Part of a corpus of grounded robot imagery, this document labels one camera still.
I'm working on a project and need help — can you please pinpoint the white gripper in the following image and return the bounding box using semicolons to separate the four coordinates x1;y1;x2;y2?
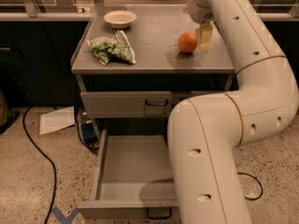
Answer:
188;0;214;53

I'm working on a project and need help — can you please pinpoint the orange fruit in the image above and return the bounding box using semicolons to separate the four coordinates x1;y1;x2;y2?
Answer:
178;32;198;53

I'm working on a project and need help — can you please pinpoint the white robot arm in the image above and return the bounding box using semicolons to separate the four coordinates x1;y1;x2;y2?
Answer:
167;0;298;224

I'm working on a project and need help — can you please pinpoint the grey metal drawer cabinet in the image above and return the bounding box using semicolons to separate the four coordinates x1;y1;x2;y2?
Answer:
72;5;235;135

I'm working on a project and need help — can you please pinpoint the closed grey upper drawer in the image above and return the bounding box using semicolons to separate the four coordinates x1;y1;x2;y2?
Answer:
80;90;200;119

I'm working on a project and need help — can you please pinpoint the open grey middle drawer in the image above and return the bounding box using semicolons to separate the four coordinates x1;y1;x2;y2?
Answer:
78;131;179;220

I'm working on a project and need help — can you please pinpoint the white paper bowl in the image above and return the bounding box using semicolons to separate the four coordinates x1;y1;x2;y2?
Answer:
104;10;136;29

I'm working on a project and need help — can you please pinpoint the green chip bag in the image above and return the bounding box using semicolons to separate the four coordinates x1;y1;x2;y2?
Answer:
87;30;135;66

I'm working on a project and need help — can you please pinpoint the blue box on floor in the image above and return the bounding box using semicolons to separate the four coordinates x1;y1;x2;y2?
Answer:
81;123;97;144

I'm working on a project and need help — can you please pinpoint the white paper sheet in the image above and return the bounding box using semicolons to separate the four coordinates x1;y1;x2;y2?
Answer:
39;106;75;134

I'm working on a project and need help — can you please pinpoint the blue tape floor mark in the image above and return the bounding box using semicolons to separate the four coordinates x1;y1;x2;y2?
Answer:
51;207;78;224

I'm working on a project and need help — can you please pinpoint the black floor cable left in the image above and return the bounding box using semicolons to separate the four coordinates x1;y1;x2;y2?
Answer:
21;106;58;224

